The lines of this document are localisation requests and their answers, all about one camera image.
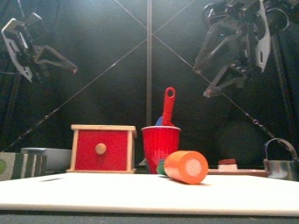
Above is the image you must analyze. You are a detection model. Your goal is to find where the orange toy carrot green top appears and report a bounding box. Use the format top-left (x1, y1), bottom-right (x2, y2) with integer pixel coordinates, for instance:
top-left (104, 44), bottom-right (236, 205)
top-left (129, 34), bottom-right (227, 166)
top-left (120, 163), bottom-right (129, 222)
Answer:
top-left (155, 150), bottom-right (211, 186)

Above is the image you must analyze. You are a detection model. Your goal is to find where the red ribbed plastic cup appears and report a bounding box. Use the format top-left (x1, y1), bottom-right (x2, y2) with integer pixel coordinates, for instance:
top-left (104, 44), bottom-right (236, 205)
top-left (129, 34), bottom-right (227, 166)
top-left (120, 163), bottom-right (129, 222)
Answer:
top-left (140, 125), bottom-right (183, 175)

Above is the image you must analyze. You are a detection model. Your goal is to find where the red and white toy piece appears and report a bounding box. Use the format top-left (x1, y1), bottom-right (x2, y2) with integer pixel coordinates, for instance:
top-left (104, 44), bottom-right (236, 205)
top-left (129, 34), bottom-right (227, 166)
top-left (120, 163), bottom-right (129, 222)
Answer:
top-left (216, 158), bottom-right (239, 172)

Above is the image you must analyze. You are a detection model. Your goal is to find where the grey plastic container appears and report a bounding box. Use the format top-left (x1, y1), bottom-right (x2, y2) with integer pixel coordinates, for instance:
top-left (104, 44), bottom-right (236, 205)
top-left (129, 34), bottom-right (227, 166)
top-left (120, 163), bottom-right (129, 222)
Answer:
top-left (20, 147), bottom-right (73, 173)

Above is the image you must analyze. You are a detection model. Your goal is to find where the wooden box with red drawer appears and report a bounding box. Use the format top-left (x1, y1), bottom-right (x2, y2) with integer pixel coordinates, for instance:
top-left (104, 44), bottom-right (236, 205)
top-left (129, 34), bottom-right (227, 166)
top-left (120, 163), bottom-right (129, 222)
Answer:
top-left (65, 123), bottom-right (137, 175)

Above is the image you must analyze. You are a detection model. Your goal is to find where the brown wooden board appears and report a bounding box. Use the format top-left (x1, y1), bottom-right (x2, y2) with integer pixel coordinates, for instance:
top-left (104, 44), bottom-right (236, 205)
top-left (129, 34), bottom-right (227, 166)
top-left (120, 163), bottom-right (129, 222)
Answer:
top-left (207, 168), bottom-right (268, 178)

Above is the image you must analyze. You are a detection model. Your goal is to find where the green striped grey block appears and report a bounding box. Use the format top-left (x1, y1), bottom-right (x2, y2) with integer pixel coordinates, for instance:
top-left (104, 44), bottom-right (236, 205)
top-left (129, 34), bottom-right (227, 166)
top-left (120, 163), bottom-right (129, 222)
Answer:
top-left (0, 151), bottom-right (48, 182)

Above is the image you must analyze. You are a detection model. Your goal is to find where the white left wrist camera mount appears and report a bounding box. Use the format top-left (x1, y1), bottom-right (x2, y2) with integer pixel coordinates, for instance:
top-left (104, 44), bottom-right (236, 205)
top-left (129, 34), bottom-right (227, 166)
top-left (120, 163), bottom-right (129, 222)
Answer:
top-left (0, 17), bottom-right (34, 83)

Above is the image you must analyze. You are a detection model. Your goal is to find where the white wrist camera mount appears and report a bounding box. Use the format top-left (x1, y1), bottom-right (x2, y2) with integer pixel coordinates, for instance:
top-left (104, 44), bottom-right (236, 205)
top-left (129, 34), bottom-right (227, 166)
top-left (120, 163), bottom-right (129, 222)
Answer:
top-left (253, 0), bottom-right (272, 74)
top-left (0, 17), bottom-right (34, 83)

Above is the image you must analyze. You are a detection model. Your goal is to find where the thin diagonal brace wire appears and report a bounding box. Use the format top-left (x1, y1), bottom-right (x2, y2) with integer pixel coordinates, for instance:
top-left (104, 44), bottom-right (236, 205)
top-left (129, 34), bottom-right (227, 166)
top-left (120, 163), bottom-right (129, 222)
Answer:
top-left (1, 0), bottom-right (196, 152)
top-left (112, 0), bottom-right (276, 139)

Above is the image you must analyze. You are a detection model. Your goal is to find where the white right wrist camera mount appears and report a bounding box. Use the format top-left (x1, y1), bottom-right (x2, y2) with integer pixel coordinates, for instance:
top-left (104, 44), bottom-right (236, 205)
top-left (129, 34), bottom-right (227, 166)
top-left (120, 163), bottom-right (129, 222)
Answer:
top-left (253, 0), bottom-right (272, 74)

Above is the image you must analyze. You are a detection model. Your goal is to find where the red utensil with handle hole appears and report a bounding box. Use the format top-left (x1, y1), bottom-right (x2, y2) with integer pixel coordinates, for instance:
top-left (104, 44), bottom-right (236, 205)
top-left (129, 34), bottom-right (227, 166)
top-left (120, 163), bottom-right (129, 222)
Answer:
top-left (161, 87), bottom-right (177, 128)

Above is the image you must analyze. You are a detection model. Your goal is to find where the grey vertical frame pole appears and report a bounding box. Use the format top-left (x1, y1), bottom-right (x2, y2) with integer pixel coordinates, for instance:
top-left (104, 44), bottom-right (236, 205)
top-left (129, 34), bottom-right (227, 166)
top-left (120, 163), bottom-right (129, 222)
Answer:
top-left (144, 0), bottom-right (155, 128)

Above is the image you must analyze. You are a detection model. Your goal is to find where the metal pot with bail handle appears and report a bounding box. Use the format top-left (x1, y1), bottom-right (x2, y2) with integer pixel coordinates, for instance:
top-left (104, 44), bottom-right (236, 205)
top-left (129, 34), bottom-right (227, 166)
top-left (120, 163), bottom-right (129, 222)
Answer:
top-left (263, 137), bottom-right (299, 182)

